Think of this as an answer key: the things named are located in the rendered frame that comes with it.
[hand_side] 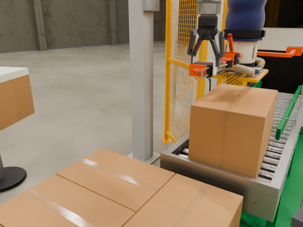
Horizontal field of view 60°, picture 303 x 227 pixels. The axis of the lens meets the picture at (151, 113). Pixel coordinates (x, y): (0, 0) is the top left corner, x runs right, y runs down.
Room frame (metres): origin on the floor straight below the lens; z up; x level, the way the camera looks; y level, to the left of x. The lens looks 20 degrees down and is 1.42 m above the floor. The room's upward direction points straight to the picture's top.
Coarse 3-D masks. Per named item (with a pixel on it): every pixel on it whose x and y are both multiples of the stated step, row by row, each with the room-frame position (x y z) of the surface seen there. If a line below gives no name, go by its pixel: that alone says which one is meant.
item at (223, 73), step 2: (222, 70) 1.60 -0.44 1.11; (224, 70) 1.60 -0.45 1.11; (226, 70) 1.60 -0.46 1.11; (228, 70) 1.62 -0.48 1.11; (220, 72) 1.55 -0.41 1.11; (222, 72) 1.55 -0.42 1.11; (224, 72) 1.55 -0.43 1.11; (226, 72) 1.57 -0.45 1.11; (216, 74) 1.51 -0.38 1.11; (218, 74) 1.51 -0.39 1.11; (220, 74) 1.51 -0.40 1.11; (222, 74) 1.51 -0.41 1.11; (224, 74) 1.51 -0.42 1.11; (226, 74) 1.54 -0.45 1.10; (228, 74) 1.57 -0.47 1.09; (212, 76) 1.51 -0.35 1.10; (214, 76) 1.50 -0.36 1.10; (216, 76) 1.49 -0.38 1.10; (218, 76) 1.49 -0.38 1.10; (220, 76) 1.48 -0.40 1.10; (222, 76) 1.48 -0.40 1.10; (224, 76) 1.50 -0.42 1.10; (220, 78) 1.48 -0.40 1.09
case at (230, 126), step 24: (216, 96) 1.59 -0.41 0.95; (240, 96) 1.59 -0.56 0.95; (264, 96) 1.59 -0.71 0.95; (192, 120) 1.41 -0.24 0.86; (216, 120) 1.34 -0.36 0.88; (240, 120) 1.28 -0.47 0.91; (264, 120) 1.23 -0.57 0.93; (192, 144) 1.41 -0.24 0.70; (216, 144) 1.34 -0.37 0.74; (240, 144) 1.27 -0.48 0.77; (264, 144) 1.40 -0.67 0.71; (240, 168) 1.27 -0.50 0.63
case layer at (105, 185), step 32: (96, 160) 1.49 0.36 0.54; (128, 160) 1.49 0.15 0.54; (32, 192) 1.16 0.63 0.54; (64, 192) 1.16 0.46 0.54; (96, 192) 1.16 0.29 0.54; (128, 192) 1.16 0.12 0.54; (160, 192) 1.16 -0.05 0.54; (192, 192) 1.16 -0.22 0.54; (224, 192) 1.16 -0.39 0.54; (0, 224) 0.94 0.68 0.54; (32, 224) 0.93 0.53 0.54; (64, 224) 0.93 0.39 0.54; (96, 224) 0.93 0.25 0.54; (128, 224) 0.93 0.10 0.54; (160, 224) 0.93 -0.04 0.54; (192, 224) 0.93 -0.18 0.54; (224, 224) 0.93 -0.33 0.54
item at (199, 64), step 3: (195, 63) 1.08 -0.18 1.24; (198, 63) 1.08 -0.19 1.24; (201, 63) 1.08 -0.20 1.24; (204, 63) 1.08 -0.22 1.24; (207, 63) 1.08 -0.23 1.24; (210, 63) 1.08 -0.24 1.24; (189, 66) 1.07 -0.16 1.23; (192, 66) 1.07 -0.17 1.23; (195, 66) 1.06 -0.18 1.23; (198, 66) 1.05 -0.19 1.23; (201, 66) 1.05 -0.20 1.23; (204, 66) 1.04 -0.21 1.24; (189, 69) 1.07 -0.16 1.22; (192, 69) 1.07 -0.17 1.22; (189, 72) 1.07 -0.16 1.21; (192, 72) 1.07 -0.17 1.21; (189, 75) 1.07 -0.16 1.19; (192, 75) 1.07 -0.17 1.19; (195, 75) 1.06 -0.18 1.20; (198, 75) 1.05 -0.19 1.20; (204, 75) 1.04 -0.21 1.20
